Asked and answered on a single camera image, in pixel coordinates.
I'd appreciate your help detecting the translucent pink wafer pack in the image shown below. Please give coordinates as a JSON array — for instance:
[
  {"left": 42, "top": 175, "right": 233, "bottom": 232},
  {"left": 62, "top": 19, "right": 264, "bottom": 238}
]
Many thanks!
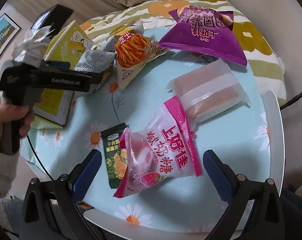
[{"left": 166, "top": 59, "right": 250, "bottom": 129}]

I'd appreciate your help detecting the dark green cracker packet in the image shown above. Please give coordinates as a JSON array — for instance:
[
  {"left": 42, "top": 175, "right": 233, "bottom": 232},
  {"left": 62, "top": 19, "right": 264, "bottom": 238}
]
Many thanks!
[{"left": 101, "top": 123, "right": 128, "bottom": 189}]

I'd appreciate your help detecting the framed building picture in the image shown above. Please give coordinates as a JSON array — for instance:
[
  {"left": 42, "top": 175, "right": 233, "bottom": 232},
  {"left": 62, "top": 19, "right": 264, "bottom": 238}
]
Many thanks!
[{"left": 0, "top": 13, "right": 21, "bottom": 57}]

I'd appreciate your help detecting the pink strawberry candy bag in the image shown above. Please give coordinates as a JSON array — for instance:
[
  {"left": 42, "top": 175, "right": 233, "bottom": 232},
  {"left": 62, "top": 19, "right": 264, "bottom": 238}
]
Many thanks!
[{"left": 114, "top": 96, "right": 202, "bottom": 198}]

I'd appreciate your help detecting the green striped floral quilt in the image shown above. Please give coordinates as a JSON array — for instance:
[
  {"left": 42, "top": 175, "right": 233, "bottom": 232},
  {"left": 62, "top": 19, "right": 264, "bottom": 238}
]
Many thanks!
[{"left": 81, "top": 0, "right": 287, "bottom": 105}]

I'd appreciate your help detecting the green cardboard snack box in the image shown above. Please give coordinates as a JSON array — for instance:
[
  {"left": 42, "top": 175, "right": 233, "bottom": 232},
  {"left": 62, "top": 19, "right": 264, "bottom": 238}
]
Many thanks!
[{"left": 32, "top": 21, "right": 93, "bottom": 129}]

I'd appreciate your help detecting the white fuzzy sleeve forearm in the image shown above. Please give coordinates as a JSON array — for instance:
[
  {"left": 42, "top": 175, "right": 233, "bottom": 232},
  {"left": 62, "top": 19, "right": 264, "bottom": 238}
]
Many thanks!
[{"left": 0, "top": 151, "right": 20, "bottom": 198}]

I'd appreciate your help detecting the orange stick snack bag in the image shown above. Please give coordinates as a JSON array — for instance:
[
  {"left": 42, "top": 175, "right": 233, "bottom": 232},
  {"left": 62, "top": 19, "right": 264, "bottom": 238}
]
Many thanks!
[{"left": 115, "top": 27, "right": 169, "bottom": 89}]

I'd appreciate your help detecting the white grey snack bag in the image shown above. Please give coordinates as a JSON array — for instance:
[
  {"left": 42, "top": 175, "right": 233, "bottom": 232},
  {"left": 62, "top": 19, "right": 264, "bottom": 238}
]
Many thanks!
[{"left": 73, "top": 37, "right": 116, "bottom": 99}]

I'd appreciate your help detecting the person's left hand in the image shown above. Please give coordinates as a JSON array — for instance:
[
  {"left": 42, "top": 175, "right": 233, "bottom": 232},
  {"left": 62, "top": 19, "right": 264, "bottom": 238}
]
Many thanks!
[{"left": 0, "top": 97, "right": 44, "bottom": 147}]

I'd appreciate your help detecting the purple potato chip bag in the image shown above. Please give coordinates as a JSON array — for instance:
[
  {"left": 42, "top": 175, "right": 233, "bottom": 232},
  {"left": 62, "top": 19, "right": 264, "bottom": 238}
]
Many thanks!
[{"left": 159, "top": 5, "right": 247, "bottom": 67}]

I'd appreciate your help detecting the black cable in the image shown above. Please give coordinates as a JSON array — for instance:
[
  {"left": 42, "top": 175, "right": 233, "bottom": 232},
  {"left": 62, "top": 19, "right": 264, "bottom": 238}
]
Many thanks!
[{"left": 279, "top": 83, "right": 302, "bottom": 111}]

